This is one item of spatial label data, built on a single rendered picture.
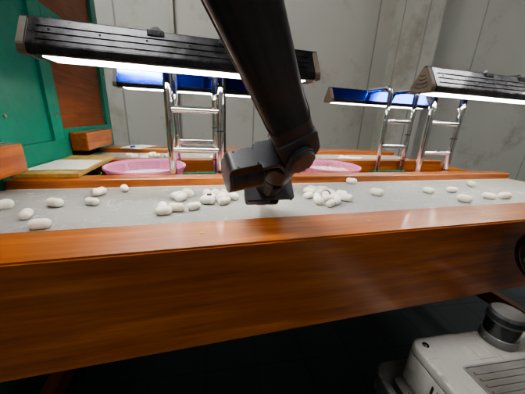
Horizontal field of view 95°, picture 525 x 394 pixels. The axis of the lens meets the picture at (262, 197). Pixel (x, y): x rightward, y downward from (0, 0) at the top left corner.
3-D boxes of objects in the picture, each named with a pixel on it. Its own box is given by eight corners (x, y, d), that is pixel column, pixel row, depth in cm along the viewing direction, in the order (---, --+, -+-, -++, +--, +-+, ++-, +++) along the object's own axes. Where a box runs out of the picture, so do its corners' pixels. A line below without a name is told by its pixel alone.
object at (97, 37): (320, 80, 60) (324, 48, 58) (15, 51, 45) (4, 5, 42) (307, 84, 68) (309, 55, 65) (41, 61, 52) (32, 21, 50)
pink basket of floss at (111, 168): (201, 189, 93) (201, 165, 90) (134, 208, 71) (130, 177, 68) (158, 177, 106) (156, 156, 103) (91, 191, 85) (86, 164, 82)
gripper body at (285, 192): (241, 173, 51) (247, 155, 44) (287, 173, 53) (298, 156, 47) (244, 203, 49) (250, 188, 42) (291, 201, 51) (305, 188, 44)
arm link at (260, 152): (320, 152, 33) (296, 106, 36) (239, 166, 29) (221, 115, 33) (294, 194, 43) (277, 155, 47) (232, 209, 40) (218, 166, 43)
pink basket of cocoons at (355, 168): (371, 193, 98) (375, 170, 95) (311, 195, 91) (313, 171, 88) (336, 177, 123) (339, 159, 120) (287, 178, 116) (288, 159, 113)
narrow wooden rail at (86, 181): (501, 197, 110) (510, 173, 107) (14, 220, 64) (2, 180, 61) (488, 193, 115) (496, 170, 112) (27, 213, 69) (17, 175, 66)
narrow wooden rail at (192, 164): (436, 179, 140) (441, 160, 137) (72, 188, 94) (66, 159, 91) (428, 177, 145) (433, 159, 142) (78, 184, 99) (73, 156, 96)
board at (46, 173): (79, 177, 67) (78, 173, 67) (13, 178, 63) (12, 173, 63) (116, 158, 98) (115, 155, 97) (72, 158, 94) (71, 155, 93)
